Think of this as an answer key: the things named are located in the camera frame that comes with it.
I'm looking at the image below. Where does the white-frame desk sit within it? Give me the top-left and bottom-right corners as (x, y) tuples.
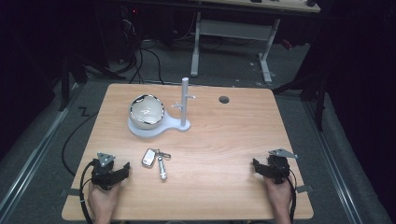
(190, 0), (322, 85)

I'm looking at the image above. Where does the shiny silver bowl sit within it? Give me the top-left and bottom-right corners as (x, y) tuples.
(128, 93), (165, 131)

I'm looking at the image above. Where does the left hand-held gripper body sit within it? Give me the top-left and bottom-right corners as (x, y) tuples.
(91, 151), (123, 191)

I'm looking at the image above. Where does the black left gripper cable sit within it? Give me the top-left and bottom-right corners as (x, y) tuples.
(78, 159), (98, 224)

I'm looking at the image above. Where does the black floor cable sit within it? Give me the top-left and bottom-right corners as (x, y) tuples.
(61, 105), (101, 177)

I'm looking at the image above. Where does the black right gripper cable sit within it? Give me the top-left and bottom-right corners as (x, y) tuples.
(278, 164), (298, 224)

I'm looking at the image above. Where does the dark metal stand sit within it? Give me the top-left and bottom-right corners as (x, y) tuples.
(272, 46), (331, 133)
(57, 52), (90, 113)

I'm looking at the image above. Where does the person's left hand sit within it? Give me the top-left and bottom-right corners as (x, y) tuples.
(87, 181), (122, 217)

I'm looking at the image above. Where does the bundle of black cables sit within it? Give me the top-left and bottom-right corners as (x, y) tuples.
(118, 7), (166, 86)

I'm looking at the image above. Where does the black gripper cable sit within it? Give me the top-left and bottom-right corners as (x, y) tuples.
(78, 159), (98, 224)
(278, 164), (298, 224)

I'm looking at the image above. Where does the metal floor rail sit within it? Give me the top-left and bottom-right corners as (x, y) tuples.
(0, 83), (82, 222)
(303, 100), (364, 224)

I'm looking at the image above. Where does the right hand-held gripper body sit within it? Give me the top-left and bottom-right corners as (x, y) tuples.
(264, 147), (299, 185)

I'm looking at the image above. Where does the car key fob with keyring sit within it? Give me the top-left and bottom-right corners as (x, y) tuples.
(140, 147), (172, 181)

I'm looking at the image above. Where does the white key stand with tray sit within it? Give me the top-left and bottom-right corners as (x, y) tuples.
(127, 77), (197, 138)

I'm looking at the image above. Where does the person's right hand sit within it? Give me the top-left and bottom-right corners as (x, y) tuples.
(263, 176), (294, 216)

